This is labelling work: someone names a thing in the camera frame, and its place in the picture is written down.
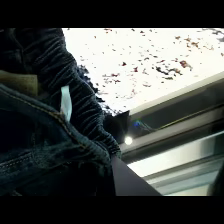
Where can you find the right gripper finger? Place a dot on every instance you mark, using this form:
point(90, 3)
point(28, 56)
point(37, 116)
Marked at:
point(128, 183)

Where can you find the dark blue jeans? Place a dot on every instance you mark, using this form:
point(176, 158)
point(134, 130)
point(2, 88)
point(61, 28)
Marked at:
point(50, 133)

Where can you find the silver frame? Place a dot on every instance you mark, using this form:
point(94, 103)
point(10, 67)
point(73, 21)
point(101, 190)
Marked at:
point(176, 156)

